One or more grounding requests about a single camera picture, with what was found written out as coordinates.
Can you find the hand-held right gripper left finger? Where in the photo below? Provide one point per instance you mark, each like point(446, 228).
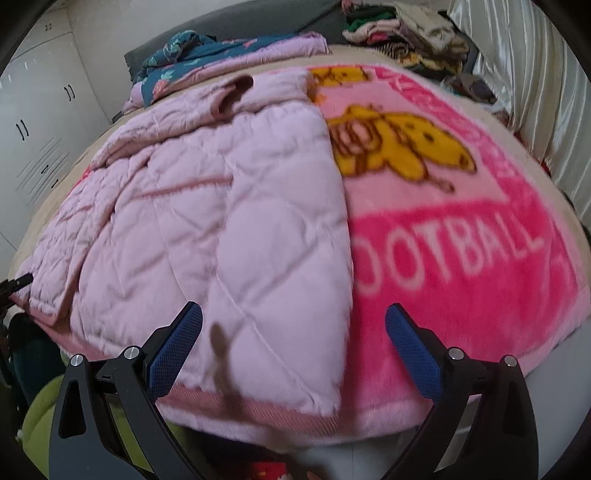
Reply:
point(178, 346)

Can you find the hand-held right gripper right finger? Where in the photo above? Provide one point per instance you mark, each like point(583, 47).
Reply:
point(413, 348)

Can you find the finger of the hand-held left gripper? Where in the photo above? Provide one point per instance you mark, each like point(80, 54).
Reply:
point(16, 284)

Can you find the pink quilted jacket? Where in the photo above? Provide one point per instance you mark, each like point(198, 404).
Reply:
point(207, 207)

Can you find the pile of folded clothes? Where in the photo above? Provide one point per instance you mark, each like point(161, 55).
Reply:
point(415, 32)

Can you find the pink printed blanket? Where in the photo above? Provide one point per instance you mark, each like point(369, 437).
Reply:
point(438, 221)

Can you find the person's teal green clothing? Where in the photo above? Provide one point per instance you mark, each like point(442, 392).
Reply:
point(41, 415)

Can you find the white wardrobe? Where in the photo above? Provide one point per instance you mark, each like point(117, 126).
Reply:
point(41, 106)

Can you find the blue floral quilt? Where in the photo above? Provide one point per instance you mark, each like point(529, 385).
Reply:
point(221, 55)

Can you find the white satin curtain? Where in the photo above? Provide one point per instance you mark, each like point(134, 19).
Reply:
point(545, 83)

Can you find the grey headboard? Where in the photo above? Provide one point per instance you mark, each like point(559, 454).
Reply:
point(300, 18)

